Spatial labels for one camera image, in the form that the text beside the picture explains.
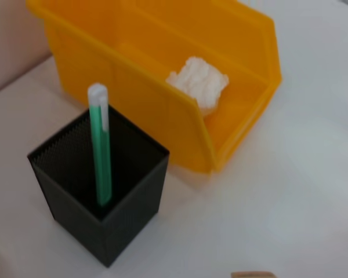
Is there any white paper ball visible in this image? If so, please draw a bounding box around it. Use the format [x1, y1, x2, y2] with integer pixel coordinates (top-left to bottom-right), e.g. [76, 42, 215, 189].
[165, 56, 230, 117]

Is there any mint green pen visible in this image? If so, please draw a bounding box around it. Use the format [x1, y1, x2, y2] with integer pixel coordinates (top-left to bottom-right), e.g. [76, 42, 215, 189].
[88, 83, 113, 207]

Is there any black mesh pen holder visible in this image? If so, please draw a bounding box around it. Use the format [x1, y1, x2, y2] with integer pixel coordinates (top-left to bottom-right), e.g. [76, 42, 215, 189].
[27, 104, 171, 268]

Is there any yellow plastic bin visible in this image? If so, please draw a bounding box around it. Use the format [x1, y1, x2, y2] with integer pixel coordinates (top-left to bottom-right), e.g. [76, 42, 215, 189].
[26, 0, 284, 175]

